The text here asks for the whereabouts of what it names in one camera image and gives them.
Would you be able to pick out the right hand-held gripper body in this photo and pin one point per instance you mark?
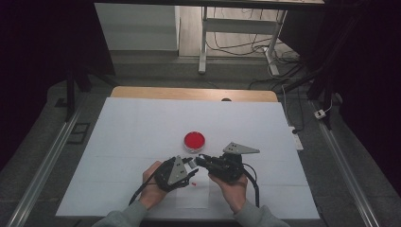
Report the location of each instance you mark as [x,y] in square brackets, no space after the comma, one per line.
[228,167]

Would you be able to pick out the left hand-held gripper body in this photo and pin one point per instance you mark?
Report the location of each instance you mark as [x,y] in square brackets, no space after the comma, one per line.
[175,171]

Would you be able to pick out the small blue white stamp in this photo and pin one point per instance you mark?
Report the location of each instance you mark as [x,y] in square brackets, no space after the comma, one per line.
[192,163]

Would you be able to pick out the round red ink pad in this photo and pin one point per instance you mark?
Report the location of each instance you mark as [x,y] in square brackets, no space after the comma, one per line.
[194,141]

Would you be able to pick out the person's right hand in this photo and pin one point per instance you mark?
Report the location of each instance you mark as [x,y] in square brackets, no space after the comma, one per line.
[233,192]

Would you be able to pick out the person's left hand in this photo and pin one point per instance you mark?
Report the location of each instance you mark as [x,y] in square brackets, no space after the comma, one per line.
[151,192]

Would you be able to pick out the wooden table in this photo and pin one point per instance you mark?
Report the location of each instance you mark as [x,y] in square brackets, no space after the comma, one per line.
[189,93]

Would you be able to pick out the white power strip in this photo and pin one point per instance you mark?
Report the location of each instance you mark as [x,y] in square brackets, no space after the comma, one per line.
[296,138]

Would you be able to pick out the black floor plate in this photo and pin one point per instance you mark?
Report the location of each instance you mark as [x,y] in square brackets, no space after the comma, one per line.
[78,133]

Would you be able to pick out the small white plug adapter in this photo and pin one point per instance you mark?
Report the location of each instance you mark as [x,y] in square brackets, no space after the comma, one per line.
[320,114]

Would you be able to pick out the black metal stand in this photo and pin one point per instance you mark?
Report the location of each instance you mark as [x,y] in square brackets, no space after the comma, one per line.
[324,72]
[72,91]

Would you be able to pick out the white panel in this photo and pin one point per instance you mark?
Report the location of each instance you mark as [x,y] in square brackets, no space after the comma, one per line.
[135,26]

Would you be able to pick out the aluminium floor rail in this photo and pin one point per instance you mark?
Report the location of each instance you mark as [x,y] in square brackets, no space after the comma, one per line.
[44,167]
[346,170]

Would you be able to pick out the white desk frame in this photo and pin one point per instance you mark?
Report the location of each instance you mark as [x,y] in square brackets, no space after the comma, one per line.
[239,25]

